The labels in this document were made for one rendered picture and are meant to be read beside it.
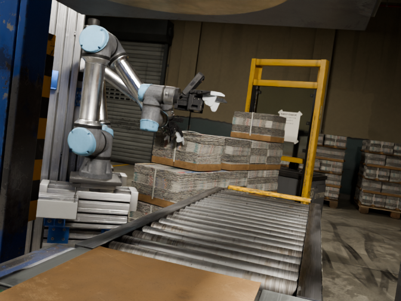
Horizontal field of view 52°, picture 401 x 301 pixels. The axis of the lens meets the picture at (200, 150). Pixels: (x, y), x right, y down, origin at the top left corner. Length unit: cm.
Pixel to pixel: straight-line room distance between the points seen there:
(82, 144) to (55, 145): 34
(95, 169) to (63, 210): 23
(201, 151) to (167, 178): 28
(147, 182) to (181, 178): 25
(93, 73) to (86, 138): 27
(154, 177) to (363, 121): 730
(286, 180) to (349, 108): 549
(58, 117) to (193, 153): 90
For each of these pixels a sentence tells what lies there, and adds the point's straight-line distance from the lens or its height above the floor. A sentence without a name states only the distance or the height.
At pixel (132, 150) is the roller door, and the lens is 1030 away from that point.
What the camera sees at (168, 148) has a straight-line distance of 269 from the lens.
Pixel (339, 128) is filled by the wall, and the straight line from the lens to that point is 937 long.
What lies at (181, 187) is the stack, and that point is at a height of 74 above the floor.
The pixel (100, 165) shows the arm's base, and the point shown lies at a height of 88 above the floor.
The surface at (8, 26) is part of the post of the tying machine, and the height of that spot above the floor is 126.
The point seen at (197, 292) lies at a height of 80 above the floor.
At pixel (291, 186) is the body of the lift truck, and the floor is 66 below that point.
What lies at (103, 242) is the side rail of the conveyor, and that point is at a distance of 103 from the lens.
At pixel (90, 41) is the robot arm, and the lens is 178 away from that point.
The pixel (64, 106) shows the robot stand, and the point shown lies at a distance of 207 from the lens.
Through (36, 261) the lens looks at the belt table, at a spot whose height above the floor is 79.
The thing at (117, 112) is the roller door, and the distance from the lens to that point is 1051.
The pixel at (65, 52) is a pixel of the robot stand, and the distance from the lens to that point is 208.
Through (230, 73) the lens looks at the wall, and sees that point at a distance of 970.
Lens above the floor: 110
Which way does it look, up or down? 3 degrees down
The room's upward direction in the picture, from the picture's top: 7 degrees clockwise
